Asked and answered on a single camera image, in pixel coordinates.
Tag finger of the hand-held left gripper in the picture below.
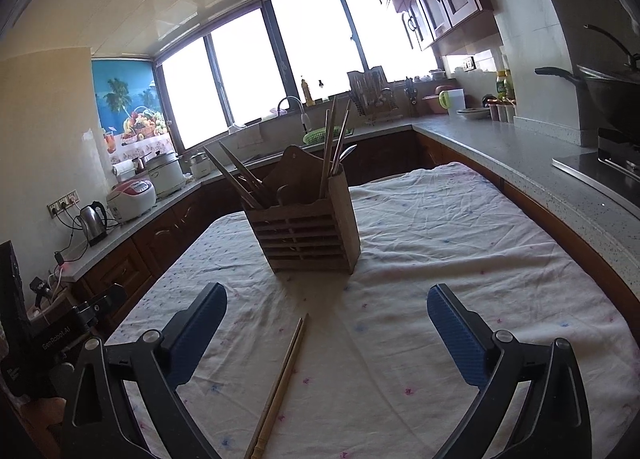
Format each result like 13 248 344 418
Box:
75 284 127 329

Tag white pitcher green handle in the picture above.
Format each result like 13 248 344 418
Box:
438 88 466 118

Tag large steel electric cooker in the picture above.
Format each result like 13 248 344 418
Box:
145 150 187 200

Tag curved metal faucet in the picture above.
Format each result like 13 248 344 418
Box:
276 96 312 136

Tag floral white tablecloth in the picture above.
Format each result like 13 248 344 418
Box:
102 161 640 459

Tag power cables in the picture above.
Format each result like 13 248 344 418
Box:
30 216 77 312

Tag gas stove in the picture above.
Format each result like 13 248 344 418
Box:
551 128 640 202

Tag wide wall socket strip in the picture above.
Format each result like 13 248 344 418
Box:
47 190 82 218

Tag white and pink rice cooker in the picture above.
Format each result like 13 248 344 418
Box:
105 179 157 226

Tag dark wooden base cabinets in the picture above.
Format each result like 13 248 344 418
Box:
70 129 640 320

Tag small white electric pot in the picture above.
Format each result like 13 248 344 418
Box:
187 151 212 180

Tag fruit wall poster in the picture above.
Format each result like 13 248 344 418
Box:
91 60 174 166

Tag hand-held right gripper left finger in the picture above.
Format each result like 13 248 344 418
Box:
60 283 228 459

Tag wooden utensil holder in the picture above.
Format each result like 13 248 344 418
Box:
243 145 362 276

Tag wire dish rack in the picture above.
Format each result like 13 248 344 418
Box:
347 66 402 126

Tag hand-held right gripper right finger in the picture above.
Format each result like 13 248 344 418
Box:
426 284 593 459

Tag large kitchen window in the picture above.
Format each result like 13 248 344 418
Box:
155 0 441 152

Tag glass wok lid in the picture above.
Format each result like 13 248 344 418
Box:
577 23 640 82

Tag green plastic basket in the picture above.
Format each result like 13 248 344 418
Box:
303 126 352 146

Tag pink plastic container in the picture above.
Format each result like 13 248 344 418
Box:
422 85 454 115

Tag wooden chopstick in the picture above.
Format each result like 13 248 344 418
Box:
218 140 275 204
325 96 339 180
255 314 309 459
330 99 352 177
244 317 304 459
320 109 333 182
202 145 261 210

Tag steel electric kettle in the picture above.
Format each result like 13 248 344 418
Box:
75 201 109 248

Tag black wok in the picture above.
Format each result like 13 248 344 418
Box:
534 64 640 127

